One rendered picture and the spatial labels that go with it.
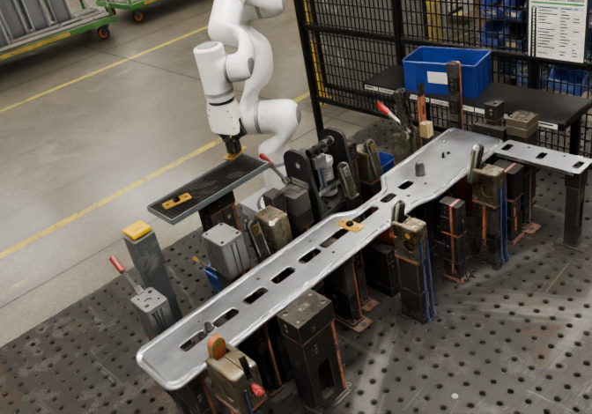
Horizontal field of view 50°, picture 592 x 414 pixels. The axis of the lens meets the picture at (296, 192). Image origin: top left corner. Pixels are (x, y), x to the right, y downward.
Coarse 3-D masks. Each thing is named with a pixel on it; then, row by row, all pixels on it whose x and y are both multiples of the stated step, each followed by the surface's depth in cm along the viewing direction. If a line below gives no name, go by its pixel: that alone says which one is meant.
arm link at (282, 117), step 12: (264, 108) 219; (276, 108) 218; (288, 108) 217; (264, 120) 219; (276, 120) 218; (288, 120) 218; (300, 120) 223; (264, 132) 223; (276, 132) 222; (288, 132) 220; (264, 144) 229; (276, 144) 224; (288, 144) 228; (276, 156) 227
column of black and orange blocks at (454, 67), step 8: (448, 64) 227; (456, 64) 225; (448, 72) 228; (456, 72) 226; (448, 80) 230; (456, 80) 228; (448, 88) 232; (456, 88) 230; (448, 96) 233; (456, 96) 231; (448, 104) 236; (456, 104) 233; (456, 112) 235; (456, 120) 236; (456, 128) 238
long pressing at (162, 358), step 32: (416, 160) 211; (448, 160) 208; (384, 192) 198; (416, 192) 195; (320, 224) 189; (384, 224) 184; (288, 256) 178; (320, 256) 176; (256, 288) 169; (288, 288) 166; (192, 320) 162; (256, 320) 158; (160, 352) 154; (192, 352) 152; (160, 384) 146
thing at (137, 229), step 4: (140, 220) 178; (136, 224) 177; (140, 224) 176; (144, 224) 176; (128, 228) 176; (132, 228) 175; (136, 228) 175; (140, 228) 174; (144, 228) 174; (148, 228) 174; (124, 232) 175; (128, 232) 174; (132, 232) 174; (136, 232) 173; (140, 232) 173; (144, 232) 174; (132, 236) 172; (136, 236) 172
